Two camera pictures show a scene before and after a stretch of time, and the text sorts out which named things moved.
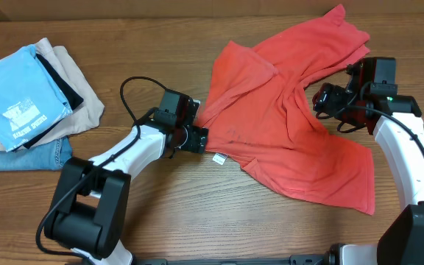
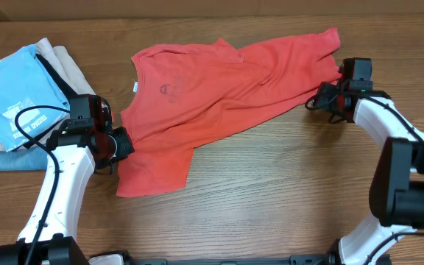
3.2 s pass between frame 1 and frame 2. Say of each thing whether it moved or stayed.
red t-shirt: moved
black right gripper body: stayed
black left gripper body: moved
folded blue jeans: stayed
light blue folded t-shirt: stayed
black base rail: stayed
